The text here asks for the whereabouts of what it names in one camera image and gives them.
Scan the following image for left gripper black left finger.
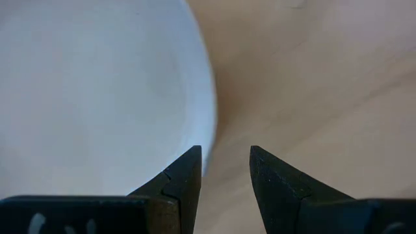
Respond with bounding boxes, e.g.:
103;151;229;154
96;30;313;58
0;145;203;234

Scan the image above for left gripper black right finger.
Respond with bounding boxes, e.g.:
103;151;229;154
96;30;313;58
249;145;416;234

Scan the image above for cream white plate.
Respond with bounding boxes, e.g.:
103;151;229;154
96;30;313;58
0;0;218;200

